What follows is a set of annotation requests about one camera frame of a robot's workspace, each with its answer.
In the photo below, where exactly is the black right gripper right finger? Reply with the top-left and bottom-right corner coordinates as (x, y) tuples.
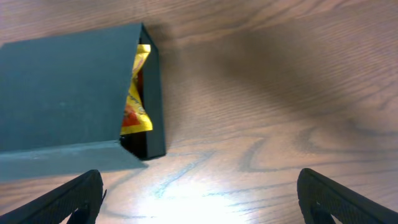
(297, 168), (397, 224)

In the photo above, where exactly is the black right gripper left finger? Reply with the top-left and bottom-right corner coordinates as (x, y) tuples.
(1, 169), (106, 223)

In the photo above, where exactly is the yellow peanut butter wafer pack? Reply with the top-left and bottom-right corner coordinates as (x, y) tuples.
(120, 44), (153, 135)

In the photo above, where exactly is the dark green box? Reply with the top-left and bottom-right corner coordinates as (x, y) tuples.
(1, 23), (166, 182)

